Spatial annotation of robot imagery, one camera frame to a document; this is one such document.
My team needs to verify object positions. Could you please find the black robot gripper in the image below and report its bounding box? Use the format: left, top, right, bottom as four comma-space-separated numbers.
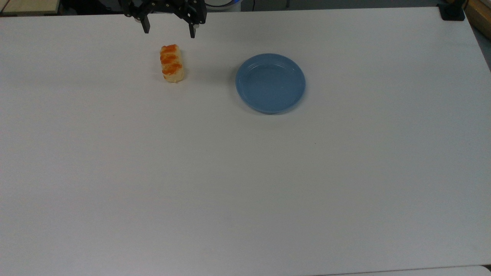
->
118, 0, 208, 39

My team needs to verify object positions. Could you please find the orange-topped bread loaf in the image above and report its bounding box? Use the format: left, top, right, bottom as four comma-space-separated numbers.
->
160, 44, 185, 83

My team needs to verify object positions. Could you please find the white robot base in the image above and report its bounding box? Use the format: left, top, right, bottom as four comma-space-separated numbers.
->
205, 0, 242, 12

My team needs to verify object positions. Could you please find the blue round plate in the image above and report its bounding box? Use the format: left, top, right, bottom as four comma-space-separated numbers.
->
235, 53, 306, 115

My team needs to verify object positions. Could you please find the beige side desk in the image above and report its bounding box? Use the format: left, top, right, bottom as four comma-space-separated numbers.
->
0, 0, 62, 16

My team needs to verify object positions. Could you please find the wooden board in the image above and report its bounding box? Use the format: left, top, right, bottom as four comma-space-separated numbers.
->
465, 0, 491, 30

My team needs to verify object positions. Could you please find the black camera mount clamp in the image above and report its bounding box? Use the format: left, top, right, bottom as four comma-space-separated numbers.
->
437, 2, 466, 21

